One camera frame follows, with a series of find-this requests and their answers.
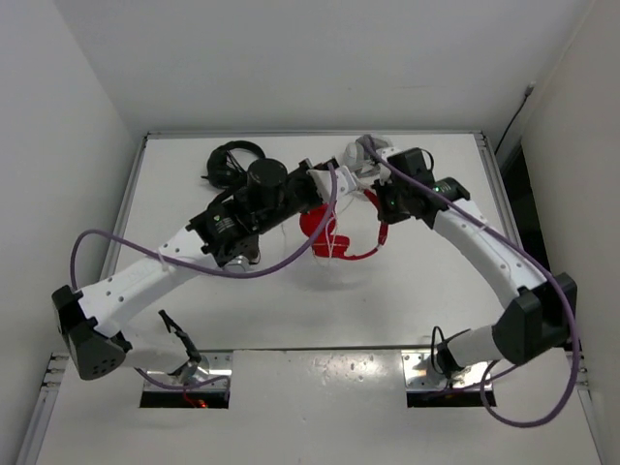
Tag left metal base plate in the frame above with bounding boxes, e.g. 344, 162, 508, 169
186, 352, 233, 388

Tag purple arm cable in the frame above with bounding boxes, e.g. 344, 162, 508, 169
70, 162, 340, 391
362, 135, 582, 428

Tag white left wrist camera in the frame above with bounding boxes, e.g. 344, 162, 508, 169
308, 167, 358, 202

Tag grey white headphones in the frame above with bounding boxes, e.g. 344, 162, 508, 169
343, 134, 392, 178

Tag red headphones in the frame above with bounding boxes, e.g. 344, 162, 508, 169
299, 204, 388, 262

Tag black wall cable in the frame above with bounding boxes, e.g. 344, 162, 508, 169
494, 84, 537, 154

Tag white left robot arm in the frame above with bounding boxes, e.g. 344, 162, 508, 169
51, 159, 346, 386

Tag metal base plate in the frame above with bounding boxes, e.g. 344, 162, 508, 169
186, 352, 233, 388
401, 349, 489, 393

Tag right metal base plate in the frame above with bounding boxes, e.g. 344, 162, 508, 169
401, 349, 489, 393

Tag brown silver headphones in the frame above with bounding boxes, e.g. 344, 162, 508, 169
223, 255, 261, 273

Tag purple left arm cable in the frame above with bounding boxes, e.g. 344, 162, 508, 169
70, 162, 340, 391

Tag black headphones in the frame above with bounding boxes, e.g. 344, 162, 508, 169
201, 139, 266, 190

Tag white headphone cable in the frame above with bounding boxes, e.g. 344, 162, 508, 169
280, 193, 359, 263

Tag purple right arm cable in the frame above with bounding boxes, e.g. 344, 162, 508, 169
362, 135, 582, 428

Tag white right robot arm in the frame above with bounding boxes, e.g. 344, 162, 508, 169
372, 147, 576, 377

